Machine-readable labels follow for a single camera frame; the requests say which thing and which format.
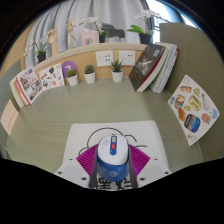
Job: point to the white mouse pad with drawing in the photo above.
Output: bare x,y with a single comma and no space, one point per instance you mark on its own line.
80,136

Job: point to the grey curtain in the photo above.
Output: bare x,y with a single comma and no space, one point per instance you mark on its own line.
113,11

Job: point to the colourful food sticker sheet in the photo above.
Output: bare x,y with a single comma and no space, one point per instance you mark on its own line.
193,110

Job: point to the thick white book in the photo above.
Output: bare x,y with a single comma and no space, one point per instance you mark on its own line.
166,70

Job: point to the small plant in white pot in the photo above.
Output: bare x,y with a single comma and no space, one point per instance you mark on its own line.
89,77
117,76
72,80

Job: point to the green felt desk partition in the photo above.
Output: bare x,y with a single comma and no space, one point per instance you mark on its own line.
196,53
6,80

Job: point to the red-spined photo cover book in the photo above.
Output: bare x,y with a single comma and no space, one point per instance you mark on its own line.
30,85

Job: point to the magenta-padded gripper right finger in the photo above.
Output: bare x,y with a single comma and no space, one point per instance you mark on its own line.
155,171

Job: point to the round purple number sign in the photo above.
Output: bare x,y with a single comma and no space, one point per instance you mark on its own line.
69,65

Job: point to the wooden hand model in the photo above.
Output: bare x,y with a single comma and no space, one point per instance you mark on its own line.
52,38

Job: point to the wooden desk back shelf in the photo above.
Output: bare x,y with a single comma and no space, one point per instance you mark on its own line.
83,53

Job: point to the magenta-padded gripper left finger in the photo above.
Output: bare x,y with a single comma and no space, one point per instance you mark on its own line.
70,171

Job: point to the white wall socket plate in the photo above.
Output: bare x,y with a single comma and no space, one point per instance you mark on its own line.
127,57
104,58

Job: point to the dark-framed window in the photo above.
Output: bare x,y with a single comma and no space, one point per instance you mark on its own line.
166,10

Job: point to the brown book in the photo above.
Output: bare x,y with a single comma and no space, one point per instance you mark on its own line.
17,91

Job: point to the white orchid in black pot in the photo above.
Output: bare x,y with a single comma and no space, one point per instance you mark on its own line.
41,56
145,38
102,36

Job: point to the black horse figure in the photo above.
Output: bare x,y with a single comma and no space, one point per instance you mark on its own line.
113,32

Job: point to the pink horse figure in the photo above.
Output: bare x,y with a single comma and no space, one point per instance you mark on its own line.
88,35

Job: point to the wooden artist mannequin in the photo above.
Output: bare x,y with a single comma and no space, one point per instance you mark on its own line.
70,31

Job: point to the blue and white computer mouse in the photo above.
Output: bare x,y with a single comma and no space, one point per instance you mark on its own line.
112,160

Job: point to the black cover book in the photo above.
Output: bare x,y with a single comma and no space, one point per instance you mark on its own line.
145,68

